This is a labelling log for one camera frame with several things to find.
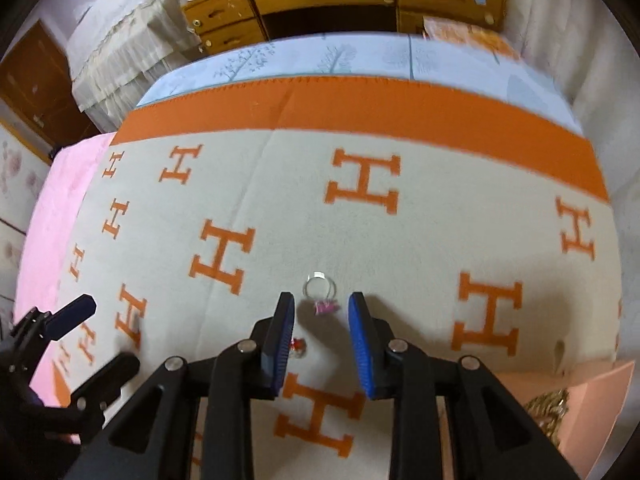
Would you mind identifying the lace covered piano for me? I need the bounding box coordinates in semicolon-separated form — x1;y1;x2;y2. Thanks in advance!
66;0;198;132

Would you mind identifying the pink bed sheet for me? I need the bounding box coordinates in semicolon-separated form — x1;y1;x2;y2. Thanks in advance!
13;132;115;322

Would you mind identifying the wooden desk with drawers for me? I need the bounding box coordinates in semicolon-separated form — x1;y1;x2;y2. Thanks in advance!
182;0;508;55

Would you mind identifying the pink jewelry tray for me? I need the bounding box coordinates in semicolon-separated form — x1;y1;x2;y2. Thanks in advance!
498;361;634;479

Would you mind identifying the pink stone silver ring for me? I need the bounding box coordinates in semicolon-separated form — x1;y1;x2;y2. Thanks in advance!
301;270;343;317

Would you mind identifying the food picture box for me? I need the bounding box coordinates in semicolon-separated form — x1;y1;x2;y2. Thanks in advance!
423;16;521;61

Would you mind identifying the orange H pattern blanket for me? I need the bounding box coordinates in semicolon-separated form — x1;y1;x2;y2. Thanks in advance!
51;76;621;479

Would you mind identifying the light blue leaf sheet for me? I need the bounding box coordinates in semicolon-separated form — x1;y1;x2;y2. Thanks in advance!
137;32;584;136

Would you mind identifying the brown wooden door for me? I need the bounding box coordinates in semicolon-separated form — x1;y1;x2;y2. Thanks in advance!
1;22;100;148

